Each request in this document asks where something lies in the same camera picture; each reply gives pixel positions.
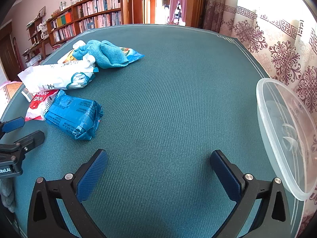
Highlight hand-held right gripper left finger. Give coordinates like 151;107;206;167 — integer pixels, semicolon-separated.
27;149;109;238

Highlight wooden side shelf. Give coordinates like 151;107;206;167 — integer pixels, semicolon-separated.
22;17;50;62

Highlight wooden bookshelf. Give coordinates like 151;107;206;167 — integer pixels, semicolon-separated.
46;0;134;47

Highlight white cotton swab bag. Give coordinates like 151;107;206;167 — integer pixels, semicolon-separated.
17;59;99;93

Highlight teal woven cloth with ribbon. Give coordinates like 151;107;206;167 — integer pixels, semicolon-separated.
72;40;129;69

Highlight white sponge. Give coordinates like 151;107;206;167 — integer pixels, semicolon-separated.
57;50;82;64

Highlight clear plastic container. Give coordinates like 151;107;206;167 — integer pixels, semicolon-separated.
256;78;317;201

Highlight wooden door frame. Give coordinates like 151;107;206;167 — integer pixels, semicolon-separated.
133;0;159;26

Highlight dark wooden door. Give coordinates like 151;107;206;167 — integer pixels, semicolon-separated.
0;22;23;81

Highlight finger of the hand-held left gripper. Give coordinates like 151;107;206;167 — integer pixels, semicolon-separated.
0;130;46;163
0;117;26;139

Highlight wooden door with knobs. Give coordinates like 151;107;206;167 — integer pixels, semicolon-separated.
178;0;209;29

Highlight blue snack packet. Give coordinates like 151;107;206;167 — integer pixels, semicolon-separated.
119;47;145;63

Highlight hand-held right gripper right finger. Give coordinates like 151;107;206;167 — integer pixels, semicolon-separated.
210;150;291;238

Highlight pink hanging garment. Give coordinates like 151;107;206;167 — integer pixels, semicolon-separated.
169;0;189;25

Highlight blue wet wipes pack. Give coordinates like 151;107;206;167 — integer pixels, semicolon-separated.
44;89;104;141

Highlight white patterned curtain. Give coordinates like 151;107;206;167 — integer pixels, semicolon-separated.
219;0;317;154

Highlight grey-brown curtain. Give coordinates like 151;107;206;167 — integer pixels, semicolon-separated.
203;0;227;33

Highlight red and white glue packet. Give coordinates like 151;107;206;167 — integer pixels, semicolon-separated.
25;89;60;121

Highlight rows of books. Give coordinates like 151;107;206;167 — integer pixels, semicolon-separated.
50;0;122;42

